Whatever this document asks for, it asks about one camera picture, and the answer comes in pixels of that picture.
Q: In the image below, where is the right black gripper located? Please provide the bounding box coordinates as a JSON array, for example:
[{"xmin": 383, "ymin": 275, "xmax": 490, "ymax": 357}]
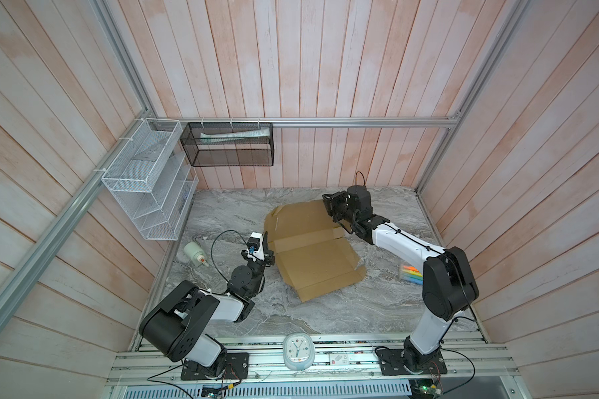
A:
[{"xmin": 323, "ymin": 192, "xmax": 358, "ymax": 227}]

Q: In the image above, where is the brown cardboard box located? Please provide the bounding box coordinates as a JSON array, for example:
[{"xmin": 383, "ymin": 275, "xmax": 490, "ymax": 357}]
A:
[{"xmin": 264, "ymin": 200, "xmax": 367, "ymax": 303}]

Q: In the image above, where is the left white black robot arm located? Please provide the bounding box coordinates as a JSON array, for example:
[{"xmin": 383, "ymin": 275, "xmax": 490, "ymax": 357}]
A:
[{"xmin": 140, "ymin": 249, "xmax": 275, "ymax": 377}]

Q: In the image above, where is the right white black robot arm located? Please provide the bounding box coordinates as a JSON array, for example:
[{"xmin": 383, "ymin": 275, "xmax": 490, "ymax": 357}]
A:
[{"xmin": 322, "ymin": 186, "xmax": 479, "ymax": 374}]

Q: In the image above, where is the pack of coloured markers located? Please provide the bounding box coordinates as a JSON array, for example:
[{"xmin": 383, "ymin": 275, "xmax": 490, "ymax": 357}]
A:
[{"xmin": 399, "ymin": 265, "xmax": 424, "ymax": 285}]

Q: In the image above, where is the pale blue alarm clock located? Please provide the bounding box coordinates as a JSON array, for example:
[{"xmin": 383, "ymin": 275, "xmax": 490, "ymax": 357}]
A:
[{"xmin": 282, "ymin": 332, "xmax": 315, "ymax": 371}]

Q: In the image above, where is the small white label card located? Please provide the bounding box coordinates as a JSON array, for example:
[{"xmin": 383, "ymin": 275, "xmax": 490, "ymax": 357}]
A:
[{"xmin": 329, "ymin": 353, "xmax": 349, "ymax": 366}]

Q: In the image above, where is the white paper in basket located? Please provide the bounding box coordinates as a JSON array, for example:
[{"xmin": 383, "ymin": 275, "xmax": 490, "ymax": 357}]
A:
[{"xmin": 200, "ymin": 127, "xmax": 271, "ymax": 145}]

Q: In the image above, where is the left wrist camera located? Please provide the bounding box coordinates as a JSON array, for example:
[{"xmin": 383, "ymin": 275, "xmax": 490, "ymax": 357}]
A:
[{"xmin": 246, "ymin": 232, "xmax": 266, "ymax": 261}]

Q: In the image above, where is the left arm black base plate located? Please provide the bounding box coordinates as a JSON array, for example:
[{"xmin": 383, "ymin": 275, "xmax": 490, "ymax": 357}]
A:
[{"xmin": 181, "ymin": 351, "xmax": 250, "ymax": 381}]

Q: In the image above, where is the aluminium front rail frame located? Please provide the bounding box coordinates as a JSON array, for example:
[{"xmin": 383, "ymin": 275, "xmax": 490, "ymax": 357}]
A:
[{"xmin": 103, "ymin": 330, "xmax": 530, "ymax": 398}]

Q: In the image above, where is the black mesh wall basket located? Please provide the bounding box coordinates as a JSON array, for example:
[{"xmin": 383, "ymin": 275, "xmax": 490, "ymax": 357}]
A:
[{"xmin": 180, "ymin": 121, "xmax": 276, "ymax": 167}]

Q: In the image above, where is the white wire mesh shelf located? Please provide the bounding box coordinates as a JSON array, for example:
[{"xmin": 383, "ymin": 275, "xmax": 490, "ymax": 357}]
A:
[{"xmin": 101, "ymin": 118, "xmax": 198, "ymax": 241}]

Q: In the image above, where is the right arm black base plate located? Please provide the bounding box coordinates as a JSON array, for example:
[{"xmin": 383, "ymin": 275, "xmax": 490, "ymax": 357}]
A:
[{"xmin": 374, "ymin": 346, "xmax": 448, "ymax": 376}]

